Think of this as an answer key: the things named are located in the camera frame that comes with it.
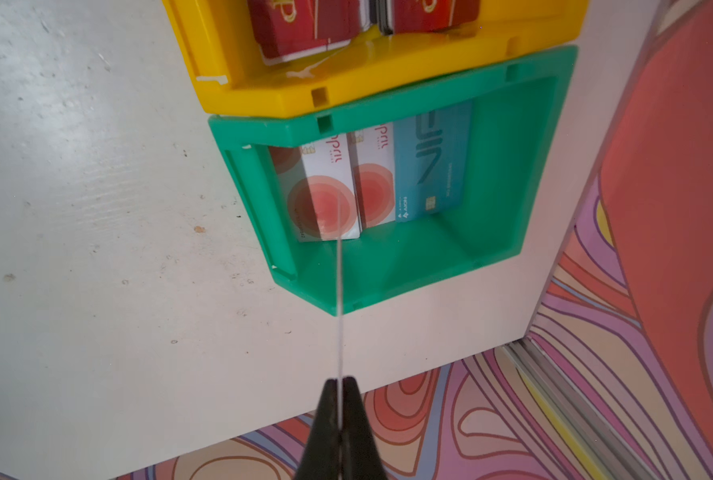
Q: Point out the yellow plastic bin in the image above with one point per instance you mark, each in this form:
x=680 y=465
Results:
x=230 y=76

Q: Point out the teal VIP card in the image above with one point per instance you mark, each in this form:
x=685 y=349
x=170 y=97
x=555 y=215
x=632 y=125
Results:
x=430 y=153

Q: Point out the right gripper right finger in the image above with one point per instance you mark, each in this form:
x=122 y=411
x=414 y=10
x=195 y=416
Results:
x=360 y=457

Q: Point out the red cards in yellow bin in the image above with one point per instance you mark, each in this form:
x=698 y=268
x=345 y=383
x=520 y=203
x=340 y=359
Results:
x=287 y=30

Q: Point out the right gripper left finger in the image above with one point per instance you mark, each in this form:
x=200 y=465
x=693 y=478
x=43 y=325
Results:
x=321 y=458

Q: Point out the green plastic bin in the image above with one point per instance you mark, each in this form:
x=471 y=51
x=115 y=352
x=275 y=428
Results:
x=516 y=107

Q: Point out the white pink april card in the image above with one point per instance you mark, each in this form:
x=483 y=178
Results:
x=339 y=297
x=337 y=187

